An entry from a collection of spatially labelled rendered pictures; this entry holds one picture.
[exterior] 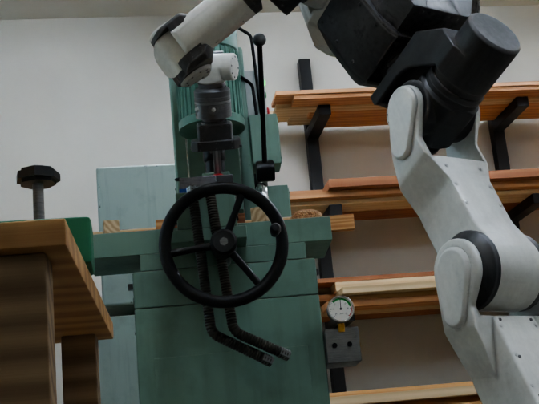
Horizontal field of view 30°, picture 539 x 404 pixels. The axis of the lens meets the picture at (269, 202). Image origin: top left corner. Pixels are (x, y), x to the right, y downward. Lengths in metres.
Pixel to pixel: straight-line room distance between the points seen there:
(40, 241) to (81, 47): 4.52
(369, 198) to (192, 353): 2.50
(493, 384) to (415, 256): 3.43
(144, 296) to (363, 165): 2.99
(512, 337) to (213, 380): 0.84
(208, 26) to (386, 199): 2.78
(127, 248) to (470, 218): 0.94
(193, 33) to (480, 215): 0.71
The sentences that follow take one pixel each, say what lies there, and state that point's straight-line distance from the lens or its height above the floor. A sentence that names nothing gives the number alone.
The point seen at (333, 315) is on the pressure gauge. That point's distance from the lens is 2.35.
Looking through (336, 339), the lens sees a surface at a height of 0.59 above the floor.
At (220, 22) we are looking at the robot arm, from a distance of 2.11.
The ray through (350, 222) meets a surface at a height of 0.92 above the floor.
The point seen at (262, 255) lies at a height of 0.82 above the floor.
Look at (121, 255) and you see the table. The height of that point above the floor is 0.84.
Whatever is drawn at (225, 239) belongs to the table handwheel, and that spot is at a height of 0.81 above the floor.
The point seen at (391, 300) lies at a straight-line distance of 4.59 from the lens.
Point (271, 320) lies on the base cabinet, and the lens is 2.40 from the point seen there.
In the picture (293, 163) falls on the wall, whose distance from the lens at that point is 5.19.
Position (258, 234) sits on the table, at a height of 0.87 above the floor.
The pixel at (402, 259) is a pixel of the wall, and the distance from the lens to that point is 5.17.
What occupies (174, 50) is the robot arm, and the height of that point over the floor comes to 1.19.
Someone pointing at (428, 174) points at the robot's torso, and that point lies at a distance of 1.90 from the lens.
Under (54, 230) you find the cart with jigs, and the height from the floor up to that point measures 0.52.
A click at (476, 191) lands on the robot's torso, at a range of 1.90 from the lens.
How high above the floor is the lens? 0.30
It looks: 15 degrees up
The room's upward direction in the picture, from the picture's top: 5 degrees counter-clockwise
